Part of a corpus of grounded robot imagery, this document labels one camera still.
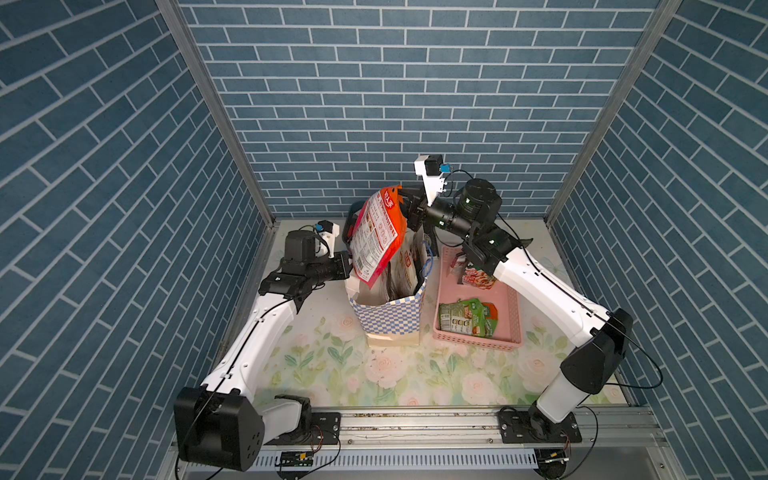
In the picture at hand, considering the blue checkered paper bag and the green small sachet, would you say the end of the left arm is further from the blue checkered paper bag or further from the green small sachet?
the green small sachet

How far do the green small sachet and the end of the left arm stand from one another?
1.28ft

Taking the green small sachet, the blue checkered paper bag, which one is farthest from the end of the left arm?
the green small sachet

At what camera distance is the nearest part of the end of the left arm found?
2.20ft

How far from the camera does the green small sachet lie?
35.3 inches
